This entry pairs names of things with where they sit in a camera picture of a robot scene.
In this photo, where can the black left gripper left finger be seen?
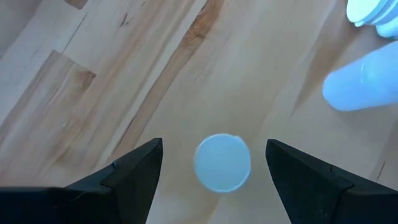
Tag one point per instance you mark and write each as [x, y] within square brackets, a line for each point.
[133, 186]

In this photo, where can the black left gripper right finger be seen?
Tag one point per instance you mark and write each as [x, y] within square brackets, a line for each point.
[308, 193]

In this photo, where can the teal pill vial white cap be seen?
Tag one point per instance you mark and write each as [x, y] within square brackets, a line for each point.
[222, 163]

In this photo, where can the large white bottle blue label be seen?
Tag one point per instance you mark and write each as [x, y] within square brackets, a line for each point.
[367, 11]

